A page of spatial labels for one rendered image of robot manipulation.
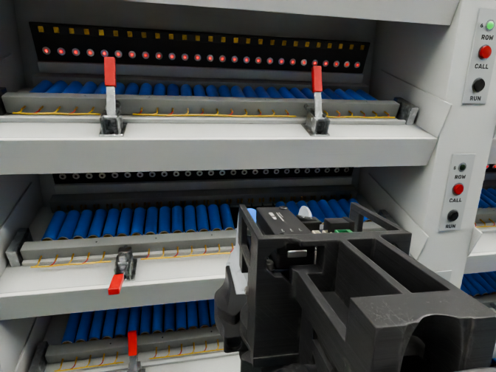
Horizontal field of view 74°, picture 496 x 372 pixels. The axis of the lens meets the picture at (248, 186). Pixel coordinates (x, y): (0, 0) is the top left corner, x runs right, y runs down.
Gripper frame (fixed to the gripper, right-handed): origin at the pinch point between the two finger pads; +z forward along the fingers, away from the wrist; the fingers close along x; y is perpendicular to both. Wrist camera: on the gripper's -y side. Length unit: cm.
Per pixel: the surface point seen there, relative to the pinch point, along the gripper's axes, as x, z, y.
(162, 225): 10.4, 24.5, -5.6
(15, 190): 31.3, 26.3, -0.1
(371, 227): -23.8, 21.3, -6.0
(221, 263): 1.5, 18.6, -9.8
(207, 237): 3.5, 20.8, -6.4
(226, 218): 0.0, 25.6, -5.1
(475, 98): -34.0, 15.8, 15.1
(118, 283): 14.5, 11.2, -8.0
